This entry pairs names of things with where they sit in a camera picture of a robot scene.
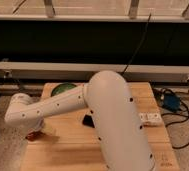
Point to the black smartphone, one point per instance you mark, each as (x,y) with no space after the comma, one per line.
(87,121)

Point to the blue power box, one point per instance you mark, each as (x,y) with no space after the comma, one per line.
(171,102)

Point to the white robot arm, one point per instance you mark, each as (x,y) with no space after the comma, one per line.
(124,143)

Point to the green ceramic bowl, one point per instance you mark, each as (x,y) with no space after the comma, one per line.
(62,88)

